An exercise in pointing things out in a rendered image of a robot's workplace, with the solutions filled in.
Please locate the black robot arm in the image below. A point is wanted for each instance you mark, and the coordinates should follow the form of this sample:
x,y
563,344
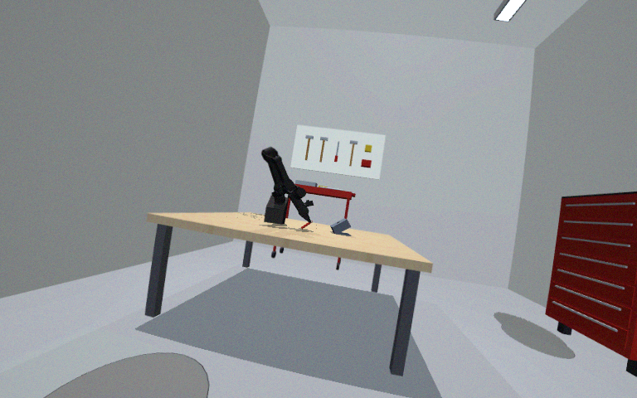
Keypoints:
x,y
283,185

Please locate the grey square panel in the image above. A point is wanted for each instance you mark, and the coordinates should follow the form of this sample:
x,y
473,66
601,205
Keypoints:
x,y
340,226

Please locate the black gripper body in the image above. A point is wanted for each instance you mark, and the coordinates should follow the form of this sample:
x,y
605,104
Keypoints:
x,y
300,207

